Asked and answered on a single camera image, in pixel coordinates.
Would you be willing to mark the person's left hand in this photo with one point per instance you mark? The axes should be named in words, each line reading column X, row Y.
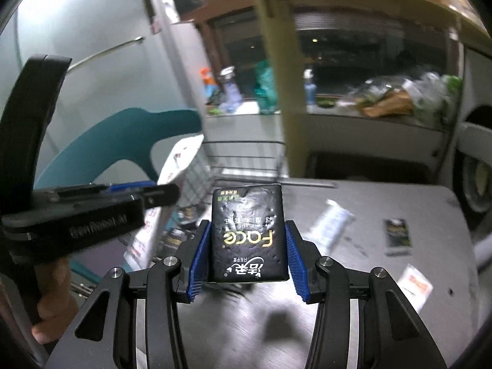
column 53, row 307

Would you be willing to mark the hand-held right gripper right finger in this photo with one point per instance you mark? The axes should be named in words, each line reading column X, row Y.
column 296, row 265

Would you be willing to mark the long white grey packet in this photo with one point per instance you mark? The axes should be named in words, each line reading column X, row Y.
column 331, row 223

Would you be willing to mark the clear blue spray bottle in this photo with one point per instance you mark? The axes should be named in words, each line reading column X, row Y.
column 230, row 88

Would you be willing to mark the orange spray bottle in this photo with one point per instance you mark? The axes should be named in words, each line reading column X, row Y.
column 206, row 78

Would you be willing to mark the white washing machine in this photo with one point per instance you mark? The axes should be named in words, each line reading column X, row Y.
column 476, row 142

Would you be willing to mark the small blue bottle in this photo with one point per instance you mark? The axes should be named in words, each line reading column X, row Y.
column 309, row 88

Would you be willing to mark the black tissue pack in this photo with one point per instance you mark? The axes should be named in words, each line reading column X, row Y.
column 396, row 236
column 173, row 240
column 188, row 214
column 248, row 234

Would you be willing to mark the white plastic packet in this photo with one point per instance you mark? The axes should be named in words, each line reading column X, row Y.
column 180, row 169

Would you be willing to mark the teal plastic chair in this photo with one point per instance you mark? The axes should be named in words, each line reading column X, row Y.
column 115, row 138

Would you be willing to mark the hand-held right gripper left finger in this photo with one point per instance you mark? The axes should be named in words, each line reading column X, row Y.
column 198, row 261

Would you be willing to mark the pile of plastic bags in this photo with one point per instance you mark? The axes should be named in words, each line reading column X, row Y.
column 388, row 105

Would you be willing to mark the white orange packet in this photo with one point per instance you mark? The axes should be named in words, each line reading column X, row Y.
column 414, row 285

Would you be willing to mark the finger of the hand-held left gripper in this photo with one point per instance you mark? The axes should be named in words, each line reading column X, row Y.
column 161, row 195

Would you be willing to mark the white refrigerator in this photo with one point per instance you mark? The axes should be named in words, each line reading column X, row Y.
column 96, row 15

